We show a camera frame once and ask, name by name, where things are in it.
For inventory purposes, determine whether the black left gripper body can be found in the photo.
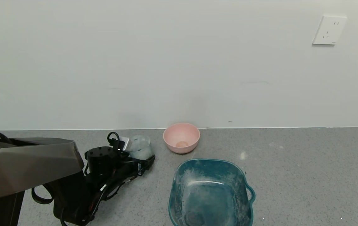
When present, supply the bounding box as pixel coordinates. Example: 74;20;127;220
123;159;146;176

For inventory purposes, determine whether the pink bowl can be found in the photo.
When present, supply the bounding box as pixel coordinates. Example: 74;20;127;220
163;123;201;154

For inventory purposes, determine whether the teal square plastic tray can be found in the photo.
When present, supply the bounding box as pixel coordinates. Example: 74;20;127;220
168;159;256;226

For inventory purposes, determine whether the black camera cable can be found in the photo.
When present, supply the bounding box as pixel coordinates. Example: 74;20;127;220
107;132;120;149

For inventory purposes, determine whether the white wall socket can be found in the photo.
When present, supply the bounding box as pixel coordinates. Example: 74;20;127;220
312;15;348;45

